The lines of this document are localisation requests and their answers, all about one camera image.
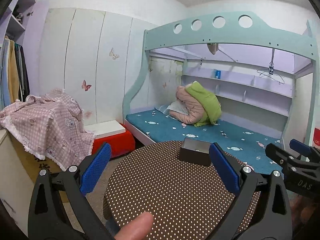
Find wire clothes hanger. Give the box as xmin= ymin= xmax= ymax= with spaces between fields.
xmin=257 ymin=62 xmax=285 ymax=85

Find pink quilted jacket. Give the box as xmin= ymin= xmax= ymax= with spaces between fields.
xmin=169 ymin=86 xmax=209 ymax=127

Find white board on box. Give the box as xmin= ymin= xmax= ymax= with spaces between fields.
xmin=84 ymin=120 xmax=126 ymax=139

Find teal bunk bed frame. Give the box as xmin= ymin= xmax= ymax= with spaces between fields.
xmin=123 ymin=11 xmax=319 ymax=145

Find white pillow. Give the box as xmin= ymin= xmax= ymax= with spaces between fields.
xmin=165 ymin=99 xmax=189 ymax=115

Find dark metal storage box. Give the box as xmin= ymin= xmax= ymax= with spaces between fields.
xmin=178 ymin=138 xmax=212 ymax=166

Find brown polka dot tablecloth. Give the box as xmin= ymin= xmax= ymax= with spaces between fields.
xmin=102 ymin=140 xmax=262 ymax=240

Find teal candy print mattress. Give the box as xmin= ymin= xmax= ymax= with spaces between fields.
xmin=126 ymin=109 xmax=282 ymax=174

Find purple wardrobe shelves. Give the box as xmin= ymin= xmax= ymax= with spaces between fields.
xmin=1 ymin=0 xmax=48 ymax=46

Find left hand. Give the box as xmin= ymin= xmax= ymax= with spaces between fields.
xmin=114 ymin=212 xmax=154 ymax=240

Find pink checkered cloth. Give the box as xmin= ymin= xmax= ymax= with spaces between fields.
xmin=1 ymin=89 xmax=95 ymax=171

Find red storage box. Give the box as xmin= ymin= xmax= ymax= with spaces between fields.
xmin=92 ymin=124 xmax=136 ymax=158

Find cardboard box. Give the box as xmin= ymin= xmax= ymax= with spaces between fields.
xmin=8 ymin=132 xmax=71 ymax=203

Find green blanket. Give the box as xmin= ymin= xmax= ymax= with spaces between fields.
xmin=185 ymin=81 xmax=222 ymax=127

